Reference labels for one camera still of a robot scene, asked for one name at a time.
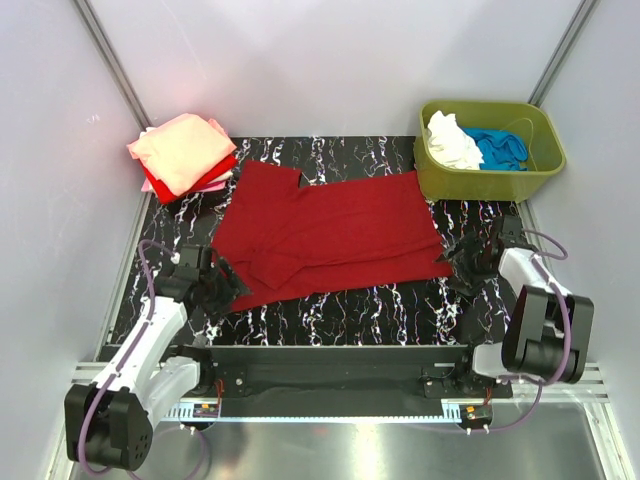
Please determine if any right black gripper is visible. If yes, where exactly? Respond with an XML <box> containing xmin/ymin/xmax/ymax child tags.
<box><xmin>434</xmin><ymin>231</ymin><xmax>497</xmax><ymax>296</ymax></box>

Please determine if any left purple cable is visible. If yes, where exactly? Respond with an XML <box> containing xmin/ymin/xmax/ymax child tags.
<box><xmin>77</xmin><ymin>239</ymin><xmax>211</xmax><ymax>479</ymax></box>

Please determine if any folded red t-shirt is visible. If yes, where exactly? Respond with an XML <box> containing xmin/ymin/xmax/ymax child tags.
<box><xmin>141</xmin><ymin>154</ymin><xmax>237</xmax><ymax>205</ymax></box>

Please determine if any crumpled blue t-shirt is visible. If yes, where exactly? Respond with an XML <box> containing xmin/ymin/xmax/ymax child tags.
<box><xmin>463</xmin><ymin>128</ymin><xmax>529</xmax><ymax>171</ymax></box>

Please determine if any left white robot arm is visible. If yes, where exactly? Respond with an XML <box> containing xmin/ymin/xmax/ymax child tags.
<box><xmin>64</xmin><ymin>245</ymin><xmax>250</xmax><ymax>476</ymax></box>

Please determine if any right aluminium frame post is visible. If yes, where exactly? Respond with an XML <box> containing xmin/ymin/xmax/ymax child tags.
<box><xmin>528</xmin><ymin>0</ymin><xmax>600</xmax><ymax>108</ymax></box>

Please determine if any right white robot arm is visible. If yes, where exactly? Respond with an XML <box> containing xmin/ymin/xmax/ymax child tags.
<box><xmin>437</xmin><ymin>215</ymin><xmax>595</xmax><ymax>397</ymax></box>

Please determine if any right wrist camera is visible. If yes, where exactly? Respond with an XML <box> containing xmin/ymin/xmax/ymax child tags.
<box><xmin>490</xmin><ymin>215</ymin><xmax>523</xmax><ymax>248</ymax></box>

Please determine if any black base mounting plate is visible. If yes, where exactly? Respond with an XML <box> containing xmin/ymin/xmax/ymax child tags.
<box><xmin>184</xmin><ymin>345</ymin><xmax>513</xmax><ymax>423</ymax></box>

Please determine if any olive green plastic bin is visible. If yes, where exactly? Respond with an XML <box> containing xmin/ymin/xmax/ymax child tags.
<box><xmin>414</xmin><ymin>99</ymin><xmax>566</xmax><ymax>203</ymax></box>

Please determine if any folded peach t-shirt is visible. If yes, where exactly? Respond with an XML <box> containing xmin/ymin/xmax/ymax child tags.
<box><xmin>127</xmin><ymin>113</ymin><xmax>236</xmax><ymax>194</ymax></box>

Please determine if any left aluminium frame post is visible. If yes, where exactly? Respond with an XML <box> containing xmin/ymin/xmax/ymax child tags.
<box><xmin>71</xmin><ymin>0</ymin><xmax>152</xmax><ymax>130</ymax></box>

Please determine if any folded pink t-shirt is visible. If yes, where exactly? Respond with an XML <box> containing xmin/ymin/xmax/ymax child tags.
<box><xmin>141</xmin><ymin>117</ymin><xmax>234</xmax><ymax>193</ymax></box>

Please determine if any crumpled white t-shirt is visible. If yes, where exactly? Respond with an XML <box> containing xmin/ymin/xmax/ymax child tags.
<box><xmin>427</xmin><ymin>110</ymin><xmax>484</xmax><ymax>170</ymax></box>

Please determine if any aluminium frame post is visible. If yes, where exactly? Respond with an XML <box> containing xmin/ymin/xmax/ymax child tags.
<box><xmin>71</xmin><ymin>0</ymin><xmax>152</xmax><ymax>130</ymax></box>
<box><xmin>528</xmin><ymin>0</ymin><xmax>600</xmax><ymax>108</ymax></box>

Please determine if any dark red t-shirt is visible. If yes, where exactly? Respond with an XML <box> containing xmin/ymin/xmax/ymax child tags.
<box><xmin>213</xmin><ymin>161</ymin><xmax>453</xmax><ymax>312</ymax></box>

